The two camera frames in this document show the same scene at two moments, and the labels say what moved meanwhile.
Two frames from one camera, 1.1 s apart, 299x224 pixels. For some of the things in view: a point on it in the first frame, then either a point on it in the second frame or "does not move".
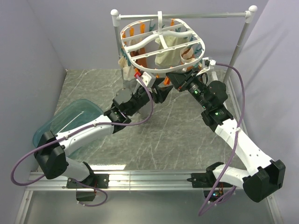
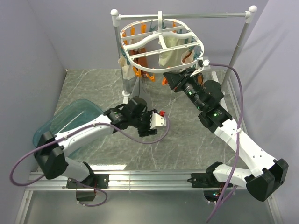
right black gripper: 178,78 does not move
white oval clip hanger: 162,45 does not move
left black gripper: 162,92 -> 146,131
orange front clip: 167,81 does not move
